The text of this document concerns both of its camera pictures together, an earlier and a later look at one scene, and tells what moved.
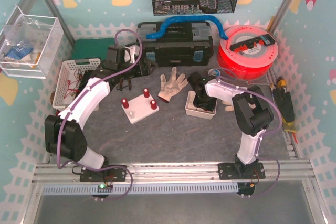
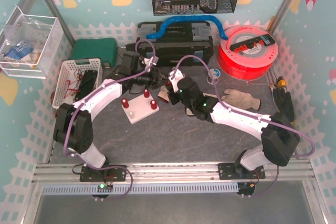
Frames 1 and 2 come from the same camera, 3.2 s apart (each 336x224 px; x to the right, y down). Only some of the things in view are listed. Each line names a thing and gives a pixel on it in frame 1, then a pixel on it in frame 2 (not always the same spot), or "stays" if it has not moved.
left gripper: [125, 79] → [156, 80]
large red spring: [125, 103] stays
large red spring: [146, 92] stays
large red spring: [153, 104] stays
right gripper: [203, 100] → [172, 96]
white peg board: [139, 108] stays
